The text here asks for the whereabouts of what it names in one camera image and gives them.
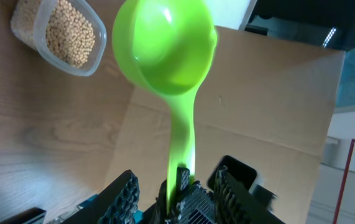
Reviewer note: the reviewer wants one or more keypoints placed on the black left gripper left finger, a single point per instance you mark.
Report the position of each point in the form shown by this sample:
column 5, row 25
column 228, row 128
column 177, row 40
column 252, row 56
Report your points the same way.
column 116, row 204

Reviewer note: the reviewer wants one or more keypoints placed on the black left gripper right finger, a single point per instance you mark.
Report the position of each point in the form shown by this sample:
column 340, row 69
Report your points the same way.
column 233, row 204

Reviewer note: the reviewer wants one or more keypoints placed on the green plastic measuring scoop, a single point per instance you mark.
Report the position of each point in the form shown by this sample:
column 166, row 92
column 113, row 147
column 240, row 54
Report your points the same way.
column 167, row 47

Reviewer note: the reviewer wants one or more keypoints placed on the brown cardboard box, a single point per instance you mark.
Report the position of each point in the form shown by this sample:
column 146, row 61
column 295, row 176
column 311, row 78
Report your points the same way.
column 268, row 103

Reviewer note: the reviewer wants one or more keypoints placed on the clear plastic bean container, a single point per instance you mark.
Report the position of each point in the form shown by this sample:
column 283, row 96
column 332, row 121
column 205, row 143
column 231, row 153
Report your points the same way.
column 95, row 56

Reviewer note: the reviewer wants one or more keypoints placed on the pile of dried soybeans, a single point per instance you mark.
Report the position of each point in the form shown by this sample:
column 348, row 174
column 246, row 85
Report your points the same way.
column 69, row 35

